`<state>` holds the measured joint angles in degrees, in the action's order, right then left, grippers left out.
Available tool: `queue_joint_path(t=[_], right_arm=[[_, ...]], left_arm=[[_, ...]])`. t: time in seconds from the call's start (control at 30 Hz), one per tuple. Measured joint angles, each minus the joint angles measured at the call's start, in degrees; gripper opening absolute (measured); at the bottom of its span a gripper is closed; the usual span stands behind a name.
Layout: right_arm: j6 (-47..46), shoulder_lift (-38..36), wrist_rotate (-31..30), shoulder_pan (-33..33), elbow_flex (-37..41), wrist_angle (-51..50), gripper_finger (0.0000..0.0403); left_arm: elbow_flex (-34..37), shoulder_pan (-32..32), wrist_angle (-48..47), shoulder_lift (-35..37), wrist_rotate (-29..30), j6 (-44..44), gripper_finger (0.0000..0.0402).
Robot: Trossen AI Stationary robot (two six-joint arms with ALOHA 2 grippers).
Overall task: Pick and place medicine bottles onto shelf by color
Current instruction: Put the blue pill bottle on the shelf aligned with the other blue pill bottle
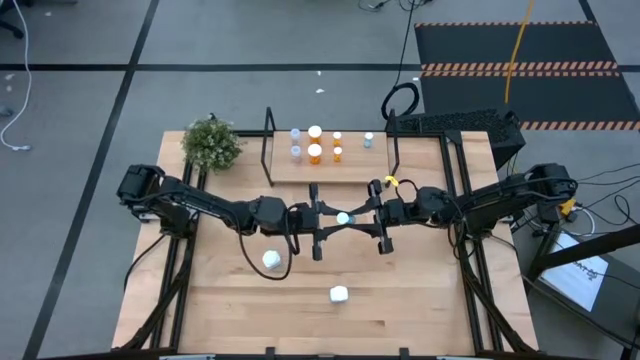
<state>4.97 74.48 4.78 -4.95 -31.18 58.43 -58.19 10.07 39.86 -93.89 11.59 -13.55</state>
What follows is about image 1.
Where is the green artificial potted plant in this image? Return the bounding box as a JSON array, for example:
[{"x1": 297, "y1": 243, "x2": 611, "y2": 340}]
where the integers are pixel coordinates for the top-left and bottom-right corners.
[{"x1": 180, "y1": 113, "x2": 245, "y2": 174}]

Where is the black perforated computer case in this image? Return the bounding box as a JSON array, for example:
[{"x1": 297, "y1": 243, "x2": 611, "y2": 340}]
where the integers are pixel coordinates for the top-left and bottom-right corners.
[{"x1": 394, "y1": 107, "x2": 527, "y2": 170}]

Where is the black metal stand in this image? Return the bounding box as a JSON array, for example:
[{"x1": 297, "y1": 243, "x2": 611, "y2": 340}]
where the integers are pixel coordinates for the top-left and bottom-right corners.
[{"x1": 524, "y1": 224, "x2": 640, "y2": 360}]

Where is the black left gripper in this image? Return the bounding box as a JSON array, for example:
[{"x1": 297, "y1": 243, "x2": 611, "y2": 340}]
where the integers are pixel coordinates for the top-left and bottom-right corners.
[{"x1": 286, "y1": 182, "x2": 359, "y2": 263}]

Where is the yellow hanging cable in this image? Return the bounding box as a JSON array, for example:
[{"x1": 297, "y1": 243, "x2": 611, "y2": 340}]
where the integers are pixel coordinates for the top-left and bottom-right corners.
[{"x1": 503, "y1": 0, "x2": 537, "y2": 105}]

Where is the black aluminium table frame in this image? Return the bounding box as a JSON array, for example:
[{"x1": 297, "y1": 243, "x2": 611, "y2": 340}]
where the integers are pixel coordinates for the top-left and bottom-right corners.
[{"x1": 112, "y1": 128, "x2": 539, "y2": 360}]

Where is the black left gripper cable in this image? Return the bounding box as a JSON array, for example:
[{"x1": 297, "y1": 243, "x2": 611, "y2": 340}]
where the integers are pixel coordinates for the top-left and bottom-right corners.
[{"x1": 234, "y1": 204, "x2": 301, "y2": 282}]

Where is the white floor cable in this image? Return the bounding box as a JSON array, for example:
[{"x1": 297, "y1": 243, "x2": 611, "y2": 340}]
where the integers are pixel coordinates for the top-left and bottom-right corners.
[{"x1": 0, "y1": 0, "x2": 33, "y2": 152}]

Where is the black office chair base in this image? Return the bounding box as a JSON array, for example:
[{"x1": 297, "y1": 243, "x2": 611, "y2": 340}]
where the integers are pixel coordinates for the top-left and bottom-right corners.
[{"x1": 0, "y1": 0, "x2": 26, "y2": 40}]

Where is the tilted white screen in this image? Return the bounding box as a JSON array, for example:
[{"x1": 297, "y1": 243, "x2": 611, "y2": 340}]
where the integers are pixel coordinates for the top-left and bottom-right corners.
[{"x1": 538, "y1": 230, "x2": 611, "y2": 314}]

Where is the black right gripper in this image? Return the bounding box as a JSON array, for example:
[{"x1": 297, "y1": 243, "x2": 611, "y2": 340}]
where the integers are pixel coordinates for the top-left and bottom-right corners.
[{"x1": 348, "y1": 178, "x2": 420, "y2": 256}]

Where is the wooden shelf with black frame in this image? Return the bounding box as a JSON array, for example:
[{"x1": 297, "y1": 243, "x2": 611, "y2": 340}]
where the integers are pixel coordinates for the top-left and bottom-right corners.
[{"x1": 259, "y1": 106, "x2": 404, "y2": 187}]

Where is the white melatonin supplement bottle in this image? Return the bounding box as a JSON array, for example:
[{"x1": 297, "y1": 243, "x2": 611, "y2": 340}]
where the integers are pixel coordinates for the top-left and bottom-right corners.
[
  {"x1": 328, "y1": 284, "x2": 351, "y2": 305},
  {"x1": 261, "y1": 249, "x2": 284, "y2": 272}
]

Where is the black cable with coil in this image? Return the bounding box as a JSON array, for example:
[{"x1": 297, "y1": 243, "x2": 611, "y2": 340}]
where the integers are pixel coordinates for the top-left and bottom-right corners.
[{"x1": 380, "y1": 0, "x2": 421, "y2": 121}]

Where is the black hazard-striped floor mat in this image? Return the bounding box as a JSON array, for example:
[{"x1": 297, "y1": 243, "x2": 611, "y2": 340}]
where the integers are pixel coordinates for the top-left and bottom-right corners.
[{"x1": 413, "y1": 20, "x2": 640, "y2": 132}]

